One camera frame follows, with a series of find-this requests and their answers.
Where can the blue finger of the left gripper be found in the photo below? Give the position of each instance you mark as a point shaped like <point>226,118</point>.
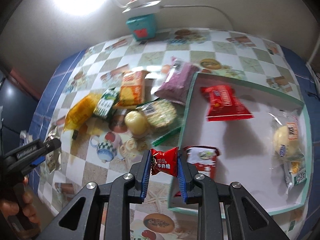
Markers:
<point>38,161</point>

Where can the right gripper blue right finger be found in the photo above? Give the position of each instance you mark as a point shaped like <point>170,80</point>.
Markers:
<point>224,209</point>

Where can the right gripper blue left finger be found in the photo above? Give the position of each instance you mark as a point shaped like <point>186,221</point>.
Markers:
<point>107,204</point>

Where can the cream beige snack packet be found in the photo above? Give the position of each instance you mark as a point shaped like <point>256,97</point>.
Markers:
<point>52,152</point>

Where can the red milk candy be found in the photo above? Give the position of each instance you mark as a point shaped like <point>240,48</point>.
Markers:
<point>165,162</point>

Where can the red white milk snack packet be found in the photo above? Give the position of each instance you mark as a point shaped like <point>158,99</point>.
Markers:
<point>204,158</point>

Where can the yellow jelly cup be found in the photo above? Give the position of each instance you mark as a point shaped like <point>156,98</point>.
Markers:
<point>137,123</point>

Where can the clear green rice cracker pack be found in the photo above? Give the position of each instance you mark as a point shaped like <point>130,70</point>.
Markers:
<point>165,121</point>

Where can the yellow orange snack packet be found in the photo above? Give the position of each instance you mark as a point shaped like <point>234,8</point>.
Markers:
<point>81,112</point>

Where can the small green white packet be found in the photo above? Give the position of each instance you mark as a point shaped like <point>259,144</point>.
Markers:
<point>104,109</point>

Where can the orange cake packet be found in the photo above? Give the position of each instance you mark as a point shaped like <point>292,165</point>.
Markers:
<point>132,90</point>

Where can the pink snack packet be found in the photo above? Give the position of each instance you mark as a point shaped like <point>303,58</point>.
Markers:
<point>176,85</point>

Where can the clear steamed bun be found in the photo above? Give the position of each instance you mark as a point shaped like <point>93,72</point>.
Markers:
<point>286,138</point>

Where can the green white cracker packet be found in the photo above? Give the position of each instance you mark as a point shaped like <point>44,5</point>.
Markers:
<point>295,173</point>

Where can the person's left hand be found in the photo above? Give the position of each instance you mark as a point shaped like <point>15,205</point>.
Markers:
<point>9,208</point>

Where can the crumpled wrappers pile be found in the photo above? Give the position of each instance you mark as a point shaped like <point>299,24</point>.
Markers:
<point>25,138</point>

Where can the checkered patterned tablecloth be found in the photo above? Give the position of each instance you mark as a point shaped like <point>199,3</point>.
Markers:
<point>102,151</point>

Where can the teal white cardboard box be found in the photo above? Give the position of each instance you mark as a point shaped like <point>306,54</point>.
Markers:
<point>246,146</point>

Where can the teal cube with red sticker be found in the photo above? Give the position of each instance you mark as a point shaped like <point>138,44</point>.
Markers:
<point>142,27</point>

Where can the white power strip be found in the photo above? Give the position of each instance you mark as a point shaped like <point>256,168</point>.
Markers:
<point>141,7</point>

